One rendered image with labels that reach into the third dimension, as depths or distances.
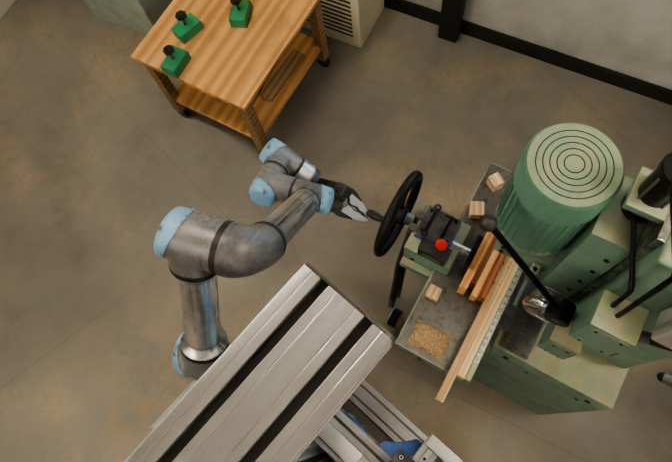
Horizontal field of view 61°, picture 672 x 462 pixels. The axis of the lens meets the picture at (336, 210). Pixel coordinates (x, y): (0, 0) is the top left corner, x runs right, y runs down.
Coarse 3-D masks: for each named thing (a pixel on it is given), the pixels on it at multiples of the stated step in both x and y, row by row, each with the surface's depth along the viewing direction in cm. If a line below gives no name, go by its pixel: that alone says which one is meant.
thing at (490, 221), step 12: (492, 216) 107; (492, 228) 107; (504, 240) 111; (516, 252) 114; (528, 276) 120; (540, 288) 123; (552, 300) 126; (564, 300) 129; (552, 312) 128; (564, 312) 128; (564, 324) 129
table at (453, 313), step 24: (504, 168) 168; (480, 192) 166; (408, 264) 163; (456, 264) 159; (456, 288) 157; (432, 312) 155; (456, 312) 154; (408, 336) 153; (456, 336) 152; (432, 360) 151
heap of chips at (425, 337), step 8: (416, 328) 153; (424, 328) 152; (432, 328) 152; (416, 336) 152; (424, 336) 151; (432, 336) 151; (440, 336) 151; (448, 336) 152; (416, 344) 152; (424, 344) 151; (432, 344) 150; (440, 344) 150; (448, 344) 151; (432, 352) 150; (440, 352) 150; (440, 360) 150
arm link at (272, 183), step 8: (272, 160) 156; (264, 168) 155; (272, 168) 154; (280, 168) 155; (256, 176) 154; (264, 176) 152; (272, 176) 152; (280, 176) 153; (288, 176) 153; (256, 184) 151; (264, 184) 151; (272, 184) 152; (280, 184) 151; (288, 184) 151; (256, 192) 151; (264, 192) 150; (272, 192) 151; (280, 192) 151; (256, 200) 153; (264, 200) 152; (272, 200) 152; (280, 200) 153
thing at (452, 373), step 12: (504, 276) 153; (492, 300) 151; (480, 312) 150; (480, 324) 149; (468, 336) 148; (468, 348) 147; (456, 360) 146; (456, 372) 145; (444, 384) 144; (444, 396) 143
